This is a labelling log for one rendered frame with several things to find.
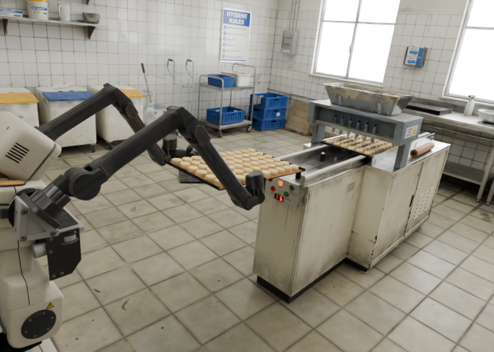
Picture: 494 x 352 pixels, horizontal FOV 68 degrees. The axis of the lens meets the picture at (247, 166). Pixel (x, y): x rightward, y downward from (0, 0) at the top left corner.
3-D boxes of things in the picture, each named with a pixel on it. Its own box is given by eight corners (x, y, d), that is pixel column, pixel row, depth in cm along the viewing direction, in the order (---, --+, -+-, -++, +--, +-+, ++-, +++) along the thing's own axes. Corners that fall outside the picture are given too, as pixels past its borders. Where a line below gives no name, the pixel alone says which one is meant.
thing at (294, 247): (308, 247, 301) (325, 143, 271) (345, 267, 280) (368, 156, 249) (250, 281, 252) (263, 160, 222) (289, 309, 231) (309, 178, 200)
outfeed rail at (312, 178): (424, 138, 343) (426, 131, 340) (428, 139, 341) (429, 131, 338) (298, 186, 202) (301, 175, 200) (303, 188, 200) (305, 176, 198)
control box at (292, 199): (267, 192, 226) (269, 171, 221) (298, 206, 210) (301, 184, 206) (263, 193, 223) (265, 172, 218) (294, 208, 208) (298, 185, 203)
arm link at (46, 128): (111, 75, 150) (126, 81, 145) (123, 102, 160) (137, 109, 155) (8, 136, 129) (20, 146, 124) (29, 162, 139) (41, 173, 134)
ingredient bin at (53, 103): (54, 159, 436) (48, 95, 410) (40, 145, 480) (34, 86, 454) (100, 153, 471) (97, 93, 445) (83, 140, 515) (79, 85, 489)
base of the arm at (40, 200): (18, 195, 98) (32, 212, 91) (42, 173, 101) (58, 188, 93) (41, 213, 104) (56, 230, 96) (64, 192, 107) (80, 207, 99)
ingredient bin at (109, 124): (107, 151, 479) (104, 93, 453) (91, 139, 524) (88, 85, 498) (145, 147, 513) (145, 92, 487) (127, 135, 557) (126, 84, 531)
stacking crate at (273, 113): (270, 113, 715) (271, 103, 709) (285, 117, 688) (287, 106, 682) (248, 115, 676) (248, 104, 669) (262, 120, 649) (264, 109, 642)
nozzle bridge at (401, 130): (326, 139, 307) (332, 98, 296) (412, 163, 262) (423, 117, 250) (303, 144, 284) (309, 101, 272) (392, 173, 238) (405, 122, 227)
